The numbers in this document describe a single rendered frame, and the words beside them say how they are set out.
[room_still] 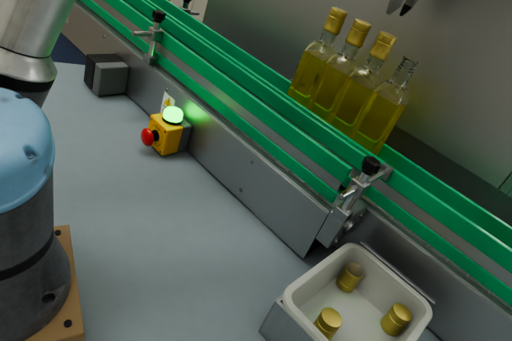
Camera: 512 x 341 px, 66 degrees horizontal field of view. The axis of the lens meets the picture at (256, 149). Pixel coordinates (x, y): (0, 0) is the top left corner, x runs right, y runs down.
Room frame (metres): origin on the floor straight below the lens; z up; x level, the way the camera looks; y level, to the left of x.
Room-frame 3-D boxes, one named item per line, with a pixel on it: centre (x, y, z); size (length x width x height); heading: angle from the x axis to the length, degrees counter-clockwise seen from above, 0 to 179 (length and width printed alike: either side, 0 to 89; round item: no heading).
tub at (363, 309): (0.44, -0.23, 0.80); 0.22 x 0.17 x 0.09; 147
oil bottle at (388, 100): (0.73, -0.20, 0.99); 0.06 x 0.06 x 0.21; 58
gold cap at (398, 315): (0.48, -0.32, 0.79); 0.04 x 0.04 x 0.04
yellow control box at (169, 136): (0.76, 0.20, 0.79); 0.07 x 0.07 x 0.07; 57
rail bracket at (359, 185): (0.58, -0.19, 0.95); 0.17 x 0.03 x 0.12; 147
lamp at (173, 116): (0.77, 0.20, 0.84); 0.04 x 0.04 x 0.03
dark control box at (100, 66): (0.92, 0.44, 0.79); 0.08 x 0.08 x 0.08; 57
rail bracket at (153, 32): (0.87, 0.33, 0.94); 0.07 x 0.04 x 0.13; 147
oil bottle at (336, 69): (0.79, -0.10, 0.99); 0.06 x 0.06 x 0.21; 58
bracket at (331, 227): (0.60, -0.20, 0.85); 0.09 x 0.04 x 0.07; 147
